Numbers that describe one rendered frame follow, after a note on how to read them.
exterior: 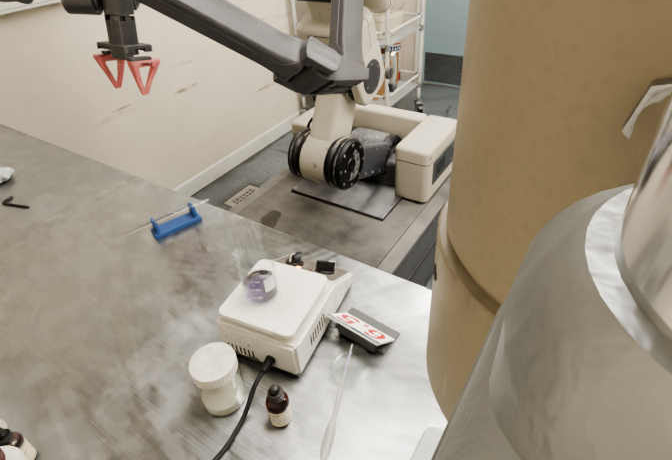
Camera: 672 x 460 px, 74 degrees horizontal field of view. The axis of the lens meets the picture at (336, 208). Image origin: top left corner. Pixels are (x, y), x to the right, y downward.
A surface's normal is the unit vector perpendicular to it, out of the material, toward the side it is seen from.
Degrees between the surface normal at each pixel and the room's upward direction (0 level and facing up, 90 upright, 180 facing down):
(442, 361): 90
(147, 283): 0
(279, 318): 0
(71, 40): 90
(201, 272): 0
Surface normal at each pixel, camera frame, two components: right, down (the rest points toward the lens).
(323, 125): -0.51, 0.11
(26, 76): 0.84, 0.28
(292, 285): -0.06, -0.81
